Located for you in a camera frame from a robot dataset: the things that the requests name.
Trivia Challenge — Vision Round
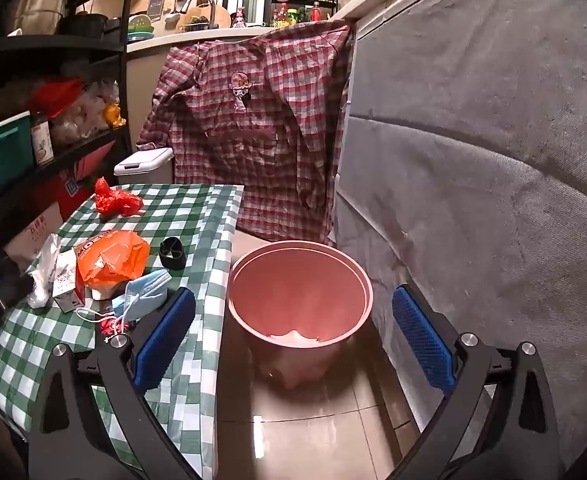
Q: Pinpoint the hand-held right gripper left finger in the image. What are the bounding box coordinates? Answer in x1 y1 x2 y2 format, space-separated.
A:
27 287 204 480

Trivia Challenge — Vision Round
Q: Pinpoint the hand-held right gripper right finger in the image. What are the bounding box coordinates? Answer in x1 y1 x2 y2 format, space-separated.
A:
391 284 561 480

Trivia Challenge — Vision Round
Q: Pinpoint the clear plastic wrapper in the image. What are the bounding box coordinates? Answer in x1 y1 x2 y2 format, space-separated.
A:
26 233 63 309

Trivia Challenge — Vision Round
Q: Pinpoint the pink plastic bucket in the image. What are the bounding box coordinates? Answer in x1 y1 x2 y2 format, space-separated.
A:
228 241 374 388

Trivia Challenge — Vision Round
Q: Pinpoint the blue face mask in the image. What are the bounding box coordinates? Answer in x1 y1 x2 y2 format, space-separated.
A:
76 269 171 326

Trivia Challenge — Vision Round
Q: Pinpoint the red thread bundle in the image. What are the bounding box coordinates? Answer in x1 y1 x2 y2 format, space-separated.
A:
98 315 131 338

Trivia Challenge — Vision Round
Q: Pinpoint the white sack with red print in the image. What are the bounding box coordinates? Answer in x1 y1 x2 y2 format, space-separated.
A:
3 202 64 263

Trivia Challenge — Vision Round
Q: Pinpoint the white carton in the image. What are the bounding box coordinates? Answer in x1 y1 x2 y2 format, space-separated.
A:
52 250 86 313

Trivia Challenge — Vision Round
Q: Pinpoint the orange plastic bag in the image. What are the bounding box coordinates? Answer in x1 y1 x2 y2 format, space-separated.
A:
76 230 151 301

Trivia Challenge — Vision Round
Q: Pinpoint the red sack with blue square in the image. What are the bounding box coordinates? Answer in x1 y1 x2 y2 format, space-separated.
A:
28 167 99 221

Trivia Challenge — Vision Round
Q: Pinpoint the green checked tablecloth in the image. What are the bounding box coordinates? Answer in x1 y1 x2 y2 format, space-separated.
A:
0 182 246 480

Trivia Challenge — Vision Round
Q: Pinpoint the labelled jar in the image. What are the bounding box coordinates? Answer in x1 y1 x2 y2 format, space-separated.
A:
30 110 55 167

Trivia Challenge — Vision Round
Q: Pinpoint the red cardboard sheet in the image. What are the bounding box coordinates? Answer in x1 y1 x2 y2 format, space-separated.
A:
73 141 118 181

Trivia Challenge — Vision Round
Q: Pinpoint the white lidded bin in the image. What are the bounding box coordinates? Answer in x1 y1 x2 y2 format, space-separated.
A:
114 147 175 186

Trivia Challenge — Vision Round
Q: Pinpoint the clear bag of food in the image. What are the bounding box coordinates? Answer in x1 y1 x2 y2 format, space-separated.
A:
48 80 121 148

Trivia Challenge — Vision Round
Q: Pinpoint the grey fabric cover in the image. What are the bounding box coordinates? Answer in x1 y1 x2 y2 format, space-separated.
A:
333 0 587 480

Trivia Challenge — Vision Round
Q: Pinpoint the large red plastic bag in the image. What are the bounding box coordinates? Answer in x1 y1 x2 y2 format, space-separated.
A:
29 77 84 118

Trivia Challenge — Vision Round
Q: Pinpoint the red plaid shirt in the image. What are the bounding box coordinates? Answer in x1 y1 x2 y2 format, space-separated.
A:
137 19 357 245

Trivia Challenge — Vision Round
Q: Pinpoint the black shelf rack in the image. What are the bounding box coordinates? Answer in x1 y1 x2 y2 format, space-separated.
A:
0 0 141 261

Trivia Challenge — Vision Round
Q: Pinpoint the black pot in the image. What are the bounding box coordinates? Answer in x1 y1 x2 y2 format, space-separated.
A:
60 10 109 38

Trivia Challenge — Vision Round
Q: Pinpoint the green bowls stack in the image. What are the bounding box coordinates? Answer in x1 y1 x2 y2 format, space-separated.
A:
127 14 155 43

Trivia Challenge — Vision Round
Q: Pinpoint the white kitchen counter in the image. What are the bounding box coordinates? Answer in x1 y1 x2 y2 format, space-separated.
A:
126 0 549 53

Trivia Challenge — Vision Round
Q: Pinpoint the wooden cutting board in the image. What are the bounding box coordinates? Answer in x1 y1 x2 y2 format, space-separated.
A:
193 2 231 31

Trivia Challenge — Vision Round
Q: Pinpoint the black spice rack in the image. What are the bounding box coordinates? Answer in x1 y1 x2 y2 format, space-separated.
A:
270 0 341 27

